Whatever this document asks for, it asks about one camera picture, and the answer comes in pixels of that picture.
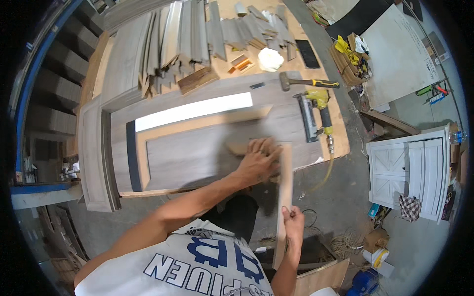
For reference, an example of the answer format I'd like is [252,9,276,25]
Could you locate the person's right hand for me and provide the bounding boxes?
[281,206,305,248]

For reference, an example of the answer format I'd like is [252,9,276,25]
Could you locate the person's left hand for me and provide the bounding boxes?
[236,137,284,185]

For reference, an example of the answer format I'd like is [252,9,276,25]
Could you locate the small tan wood piece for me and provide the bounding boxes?
[226,142,258,157]

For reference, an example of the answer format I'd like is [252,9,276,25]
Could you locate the long tan wood strip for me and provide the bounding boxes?
[272,144,294,271]

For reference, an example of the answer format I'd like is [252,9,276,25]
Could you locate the yellow nail gun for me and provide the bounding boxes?
[293,89,336,154]

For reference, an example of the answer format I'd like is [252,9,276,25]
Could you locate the large grey door panel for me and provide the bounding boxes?
[110,70,323,197]

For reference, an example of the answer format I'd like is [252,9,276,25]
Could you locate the small orange box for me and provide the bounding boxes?
[227,54,256,75]

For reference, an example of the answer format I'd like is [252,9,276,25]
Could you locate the white crumpled rag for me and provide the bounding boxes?
[258,47,285,72]

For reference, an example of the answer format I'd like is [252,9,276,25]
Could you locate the brown wood block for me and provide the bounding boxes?
[177,66,220,95]

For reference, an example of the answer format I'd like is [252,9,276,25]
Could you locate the black flat rectangular pad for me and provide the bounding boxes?
[295,39,321,70]

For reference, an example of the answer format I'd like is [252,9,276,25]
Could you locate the pile of short grey offcuts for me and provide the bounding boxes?
[220,2,297,61]

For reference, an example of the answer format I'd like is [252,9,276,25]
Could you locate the cardboard box with yellow gloves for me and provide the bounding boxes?
[329,33,374,87]

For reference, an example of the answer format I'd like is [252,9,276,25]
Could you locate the dark wood plank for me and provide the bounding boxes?
[360,110,421,136]

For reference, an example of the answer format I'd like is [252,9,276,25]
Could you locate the pile of long grey strips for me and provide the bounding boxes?
[138,0,227,98]

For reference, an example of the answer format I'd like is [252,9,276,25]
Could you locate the brown cardboard box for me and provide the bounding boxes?
[364,227,390,253]

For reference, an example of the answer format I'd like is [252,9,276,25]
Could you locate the plywood board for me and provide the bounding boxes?
[294,258,351,296]

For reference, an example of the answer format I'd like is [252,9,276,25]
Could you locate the person's body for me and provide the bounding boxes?
[73,213,275,296]

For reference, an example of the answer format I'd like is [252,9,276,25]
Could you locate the white cabinet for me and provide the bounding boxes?
[366,125,451,225]

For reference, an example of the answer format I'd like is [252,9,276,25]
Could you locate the black panel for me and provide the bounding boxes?
[325,0,395,40]

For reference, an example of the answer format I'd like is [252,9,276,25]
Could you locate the white bucket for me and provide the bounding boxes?
[362,247,390,269]

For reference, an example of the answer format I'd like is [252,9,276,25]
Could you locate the checkered cloth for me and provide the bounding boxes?
[398,194,422,223]

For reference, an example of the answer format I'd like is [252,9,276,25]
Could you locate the large white board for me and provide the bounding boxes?
[360,4,440,109]

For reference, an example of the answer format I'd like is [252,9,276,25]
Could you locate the green hand tool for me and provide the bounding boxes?
[415,84,449,105]

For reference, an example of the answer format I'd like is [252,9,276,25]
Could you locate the blue machine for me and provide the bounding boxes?
[345,268,380,296]

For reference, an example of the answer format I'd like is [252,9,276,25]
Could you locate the grey framed cabinet door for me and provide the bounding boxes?
[77,95,122,214]

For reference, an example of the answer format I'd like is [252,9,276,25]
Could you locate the blue metal storage rack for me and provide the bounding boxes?
[10,0,106,185]

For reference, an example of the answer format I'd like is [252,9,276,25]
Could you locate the heap of wood scraps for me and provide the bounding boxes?
[36,204,89,283]

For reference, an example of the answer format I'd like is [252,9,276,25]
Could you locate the yellow air hose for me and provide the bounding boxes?
[309,152,335,192]

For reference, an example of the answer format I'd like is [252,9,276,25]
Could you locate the hammer with yellow-black handle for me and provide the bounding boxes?
[279,72,340,92]

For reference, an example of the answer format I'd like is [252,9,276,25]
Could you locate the coil of pale rope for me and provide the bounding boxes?
[329,227,366,260]

